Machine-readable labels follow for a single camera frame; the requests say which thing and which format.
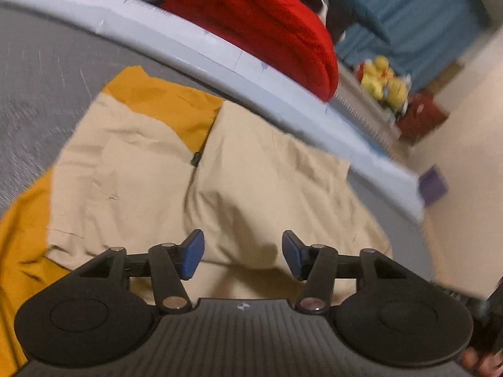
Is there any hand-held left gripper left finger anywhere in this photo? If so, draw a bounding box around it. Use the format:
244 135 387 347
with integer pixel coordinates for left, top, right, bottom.
73 229 206 315

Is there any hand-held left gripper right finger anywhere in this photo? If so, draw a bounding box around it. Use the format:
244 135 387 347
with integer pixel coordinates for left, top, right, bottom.
282 230 418 315

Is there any beige and mustard hooded jacket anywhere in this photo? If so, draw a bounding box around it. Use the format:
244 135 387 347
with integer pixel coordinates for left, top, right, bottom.
0 65 394 377

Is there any person's right hand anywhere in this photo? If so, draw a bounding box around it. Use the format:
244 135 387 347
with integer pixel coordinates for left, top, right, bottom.
459 347 503 377

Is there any purple box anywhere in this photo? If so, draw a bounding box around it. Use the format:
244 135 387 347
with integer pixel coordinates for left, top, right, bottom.
418 165 449 207

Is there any light blue bed sheet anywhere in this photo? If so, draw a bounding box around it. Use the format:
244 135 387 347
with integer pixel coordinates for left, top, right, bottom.
0 0 427 224

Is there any red bag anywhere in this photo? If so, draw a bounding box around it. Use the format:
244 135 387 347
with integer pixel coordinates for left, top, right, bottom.
397 92 449 143

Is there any yellow plush toy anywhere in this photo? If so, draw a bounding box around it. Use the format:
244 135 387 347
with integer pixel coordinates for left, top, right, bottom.
357 56 394 100
386 78 410 109

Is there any red folded blanket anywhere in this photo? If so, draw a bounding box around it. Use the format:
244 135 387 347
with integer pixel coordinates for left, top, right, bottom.
162 0 339 103

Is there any blue curtain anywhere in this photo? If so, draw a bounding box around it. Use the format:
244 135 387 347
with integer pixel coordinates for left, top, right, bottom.
334 0 492 92

